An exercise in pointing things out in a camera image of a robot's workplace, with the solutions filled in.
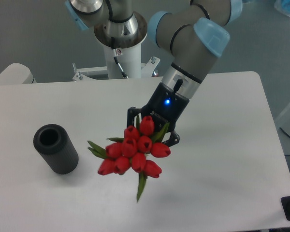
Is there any black ribbed cylindrical vase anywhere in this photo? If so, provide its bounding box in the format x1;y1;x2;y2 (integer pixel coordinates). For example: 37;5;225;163
33;124;79;174

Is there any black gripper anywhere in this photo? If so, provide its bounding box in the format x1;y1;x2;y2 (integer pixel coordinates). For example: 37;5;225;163
127;83;189;147

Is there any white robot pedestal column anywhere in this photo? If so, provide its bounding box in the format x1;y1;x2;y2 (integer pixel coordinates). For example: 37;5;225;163
103;43;141;79

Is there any red tulip bouquet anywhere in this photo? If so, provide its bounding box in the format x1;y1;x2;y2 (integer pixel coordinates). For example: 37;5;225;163
88;116;171;201

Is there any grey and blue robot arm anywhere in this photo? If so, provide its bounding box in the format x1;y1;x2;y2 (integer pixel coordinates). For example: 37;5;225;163
65;0;243;146

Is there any metal base mounting frame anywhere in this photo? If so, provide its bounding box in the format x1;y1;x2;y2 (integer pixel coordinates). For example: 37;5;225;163
72;56;160;82

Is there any white chair back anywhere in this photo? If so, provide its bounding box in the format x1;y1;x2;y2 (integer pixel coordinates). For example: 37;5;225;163
0;63;37;86

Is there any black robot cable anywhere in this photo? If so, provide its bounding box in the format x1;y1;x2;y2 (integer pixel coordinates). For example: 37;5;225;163
110;36;129;79

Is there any blue plastic bag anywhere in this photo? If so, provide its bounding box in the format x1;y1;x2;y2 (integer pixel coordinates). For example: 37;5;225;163
274;0;290;17

